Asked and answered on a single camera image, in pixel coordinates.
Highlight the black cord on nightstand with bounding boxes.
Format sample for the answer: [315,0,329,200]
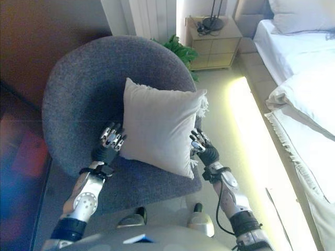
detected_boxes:
[196,20,219,36]

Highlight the green potted plant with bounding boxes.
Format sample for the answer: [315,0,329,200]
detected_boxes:
[151,33,201,83]

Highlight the grey round armchair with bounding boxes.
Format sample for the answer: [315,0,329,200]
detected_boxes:
[41,35,204,211]

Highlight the silver right robot leg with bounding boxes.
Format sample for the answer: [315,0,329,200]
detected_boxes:
[185,202,215,237]

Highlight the white pillow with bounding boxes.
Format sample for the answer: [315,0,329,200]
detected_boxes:
[268,0,335,35]

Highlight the white duvet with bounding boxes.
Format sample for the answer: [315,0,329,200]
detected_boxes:
[265,69,335,143]

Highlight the beige bed frame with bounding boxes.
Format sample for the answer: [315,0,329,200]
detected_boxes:
[232,38,278,97]

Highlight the white fringed cushion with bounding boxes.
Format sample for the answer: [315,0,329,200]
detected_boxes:
[119,77,210,180]

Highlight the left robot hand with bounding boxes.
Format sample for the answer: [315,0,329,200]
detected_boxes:
[91,121,128,167]

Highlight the silver left robot leg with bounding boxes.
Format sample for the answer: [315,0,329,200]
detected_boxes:
[116,206,147,228]

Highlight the black floor lamp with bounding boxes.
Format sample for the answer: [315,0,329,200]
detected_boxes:
[203,0,225,31]

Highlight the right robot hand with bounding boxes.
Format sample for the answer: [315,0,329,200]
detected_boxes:
[189,128,220,167]

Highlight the silver robot leg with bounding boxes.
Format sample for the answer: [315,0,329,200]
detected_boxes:
[116,206,147,228]
[185,202,215,237]

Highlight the grey robot torso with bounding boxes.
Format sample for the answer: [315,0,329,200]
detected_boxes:
[52,226,236,251]

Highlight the light wooden nightstand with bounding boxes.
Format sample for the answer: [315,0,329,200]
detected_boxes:
[185,15,243,71]

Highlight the blue white chest label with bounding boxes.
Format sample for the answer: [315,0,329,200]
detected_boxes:
[122,233,153,245]

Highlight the colourful abstract painting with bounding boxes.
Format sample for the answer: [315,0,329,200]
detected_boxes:
[0,81,52,251]

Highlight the white radiator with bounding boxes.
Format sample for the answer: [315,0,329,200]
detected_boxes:
[128,0,177,42]

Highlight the grey upholstered headboard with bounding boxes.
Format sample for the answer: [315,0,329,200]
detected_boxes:
[234,0,274,40]

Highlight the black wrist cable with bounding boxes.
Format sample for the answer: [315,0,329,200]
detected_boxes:
[216,180,236,236]

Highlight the white bed mattress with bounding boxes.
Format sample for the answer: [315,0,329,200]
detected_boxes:
[253,19,335,86]

